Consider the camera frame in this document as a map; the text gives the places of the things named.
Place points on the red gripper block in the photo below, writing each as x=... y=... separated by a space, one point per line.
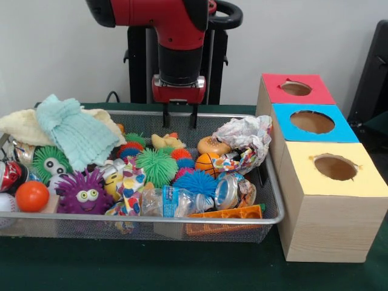
x=179 y=94

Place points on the light blue knitted cloth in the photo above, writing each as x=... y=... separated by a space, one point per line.
x=73 y=130

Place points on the cream waffle cloth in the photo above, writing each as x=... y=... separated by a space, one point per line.
x=18 y=124

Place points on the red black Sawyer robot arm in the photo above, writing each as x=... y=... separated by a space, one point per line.
x=163 y=24

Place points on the shallow clear mesh bin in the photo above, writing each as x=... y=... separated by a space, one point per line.
x=270 y=206

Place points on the wooden box with three holes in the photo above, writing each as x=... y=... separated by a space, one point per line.
x=327 y=200

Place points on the large blue spiky ball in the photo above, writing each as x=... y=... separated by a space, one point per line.
x=195 y=182

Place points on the crushed clear plastic bottle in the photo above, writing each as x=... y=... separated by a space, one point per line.
x=173 y=201

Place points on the crushed silver can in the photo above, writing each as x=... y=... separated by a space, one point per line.
x=233 y=189

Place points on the purple spiky ball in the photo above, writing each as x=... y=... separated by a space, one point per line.
x=85 y=194

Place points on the green spiky ball with eyes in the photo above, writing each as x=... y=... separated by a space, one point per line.
x=50 y=163

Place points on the dark green table cloth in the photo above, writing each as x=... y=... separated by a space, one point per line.
x=182 y=273

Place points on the orange ball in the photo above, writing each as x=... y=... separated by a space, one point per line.
x=32 y=196

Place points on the black panel on stand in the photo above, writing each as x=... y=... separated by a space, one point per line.
x=373 y=79

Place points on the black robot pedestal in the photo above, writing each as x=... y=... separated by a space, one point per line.
x=136 y=66

